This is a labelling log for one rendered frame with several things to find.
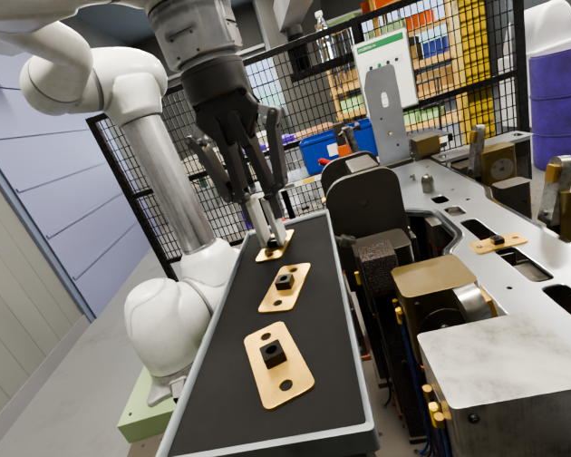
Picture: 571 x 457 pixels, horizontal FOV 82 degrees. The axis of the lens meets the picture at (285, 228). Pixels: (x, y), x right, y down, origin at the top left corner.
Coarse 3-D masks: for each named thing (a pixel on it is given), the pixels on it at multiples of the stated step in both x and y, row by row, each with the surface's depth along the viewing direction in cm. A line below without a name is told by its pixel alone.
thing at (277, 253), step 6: (288, 234) 48; (270, 240) 45; (288, 240) 46; (270, 246) 45; (276, 246) 45; (282, 246) 45; (264, 252) 45; (270, 252) 44; (276, 252) 43; (282, 252) 43; (258, 258) 43; (264, 258) 43; (270, 258) 42; (276, 258) 42
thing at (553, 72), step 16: (560, 48) 272; (528, 64) 291; (544, 64) 268; (560, 64) 258; (544, 80) 273; (560, 80) 262; (544, 96) 278; (560, 96) 266; (544, 112) 284; (560, 112) 272; (544, 128) 289; (560, 128) 276; (544, 144) 294; (560, 144) 282; (544, 160) 300
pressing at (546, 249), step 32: (416, 192) 90; (448, 192) 84; (480, 192) 78; (448, 224) 68; (480, 224) 66; (512, 224) 61; (480, 256) 56; (544, 256) 51; (512, 288) 47; (544, 288) 45; (544, 320) 40
